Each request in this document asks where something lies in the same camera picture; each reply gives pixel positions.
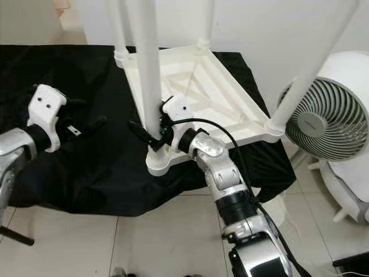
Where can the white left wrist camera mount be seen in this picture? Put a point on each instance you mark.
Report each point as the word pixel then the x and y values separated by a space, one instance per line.
pixel 47 104

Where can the grey left robot foot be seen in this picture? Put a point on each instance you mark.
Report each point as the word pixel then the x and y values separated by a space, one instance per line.
pixel 119 272

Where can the white plastic table leg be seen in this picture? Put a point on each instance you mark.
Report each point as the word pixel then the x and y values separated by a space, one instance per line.
pixel 147 63
pixel 311 63
pixel 118 23
pixel 205 20

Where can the white plastic table top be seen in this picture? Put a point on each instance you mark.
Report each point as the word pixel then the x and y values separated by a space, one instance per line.
pixel 213 86

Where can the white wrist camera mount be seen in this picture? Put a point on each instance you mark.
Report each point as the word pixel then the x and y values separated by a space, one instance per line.
pixel 47 104
pixel 179 107

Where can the black table cloth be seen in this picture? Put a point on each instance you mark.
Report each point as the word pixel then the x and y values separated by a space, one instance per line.
pixel 69 173

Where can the white round plastic base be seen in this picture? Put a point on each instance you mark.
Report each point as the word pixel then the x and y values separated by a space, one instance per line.
pixel 277 210

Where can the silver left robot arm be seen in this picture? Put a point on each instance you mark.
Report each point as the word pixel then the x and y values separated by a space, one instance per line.
pixel 14 150

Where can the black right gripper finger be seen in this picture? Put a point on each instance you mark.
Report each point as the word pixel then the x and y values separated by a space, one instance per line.
pixel 141 131

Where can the white standing fan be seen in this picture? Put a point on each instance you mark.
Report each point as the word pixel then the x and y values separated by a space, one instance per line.
pixel 323 121

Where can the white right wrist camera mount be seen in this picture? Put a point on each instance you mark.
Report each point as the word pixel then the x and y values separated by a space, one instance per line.
pixel 179 107

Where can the black floor object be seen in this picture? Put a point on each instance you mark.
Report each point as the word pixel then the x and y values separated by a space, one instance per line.
pixel 351 265

